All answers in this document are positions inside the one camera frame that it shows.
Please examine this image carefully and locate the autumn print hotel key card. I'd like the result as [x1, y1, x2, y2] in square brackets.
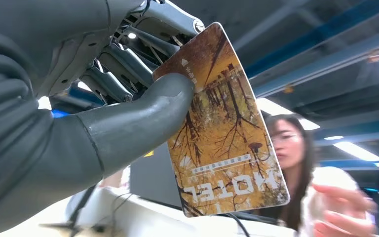
[152, 22, 291, 218]

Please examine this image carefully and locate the person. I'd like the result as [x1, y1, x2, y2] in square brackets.
[258, 114, 379, 237]

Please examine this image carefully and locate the dark laptop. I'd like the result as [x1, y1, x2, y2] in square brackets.
[130, 143, 184, 210]

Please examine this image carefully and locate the white desk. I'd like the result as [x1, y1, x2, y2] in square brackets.
[0, 186, 308, 237]

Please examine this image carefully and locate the black strap cable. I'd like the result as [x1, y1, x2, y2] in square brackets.
[67, 185, 97, 230]

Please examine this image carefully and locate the black laptop cable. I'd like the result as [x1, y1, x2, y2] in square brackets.
[224, 212, 252, 237]

